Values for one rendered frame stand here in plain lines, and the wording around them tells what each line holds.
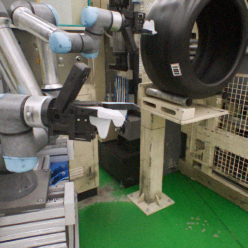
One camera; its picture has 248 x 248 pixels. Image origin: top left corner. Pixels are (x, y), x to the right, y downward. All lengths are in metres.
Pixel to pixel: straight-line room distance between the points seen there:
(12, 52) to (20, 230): 0.58
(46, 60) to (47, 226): 0.80
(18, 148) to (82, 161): 1.25
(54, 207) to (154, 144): 0.99
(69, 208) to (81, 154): 0.96
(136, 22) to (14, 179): 0.77
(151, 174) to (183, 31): 1.05
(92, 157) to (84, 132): 1.36
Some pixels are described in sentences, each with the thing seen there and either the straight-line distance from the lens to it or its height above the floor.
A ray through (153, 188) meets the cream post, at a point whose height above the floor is 0.15.
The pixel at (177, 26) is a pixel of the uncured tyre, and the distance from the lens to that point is 1.19.
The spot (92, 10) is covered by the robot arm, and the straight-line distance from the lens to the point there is 1.04.
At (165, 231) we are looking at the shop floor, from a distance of 1.81.
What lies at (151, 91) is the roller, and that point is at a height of 0.91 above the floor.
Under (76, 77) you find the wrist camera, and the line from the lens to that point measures 0.54.
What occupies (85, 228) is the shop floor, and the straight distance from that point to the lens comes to 1.83.
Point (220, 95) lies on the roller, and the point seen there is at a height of 0.90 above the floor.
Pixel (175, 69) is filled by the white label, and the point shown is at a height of 1.07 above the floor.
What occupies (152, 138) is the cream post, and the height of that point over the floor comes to 0.56.
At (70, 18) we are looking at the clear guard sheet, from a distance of 1.70.
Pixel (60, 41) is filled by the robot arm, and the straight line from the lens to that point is 0.98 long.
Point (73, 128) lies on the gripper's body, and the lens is 0.54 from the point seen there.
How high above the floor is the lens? 1.21
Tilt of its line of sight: 19 degrees down
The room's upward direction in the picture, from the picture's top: straight up
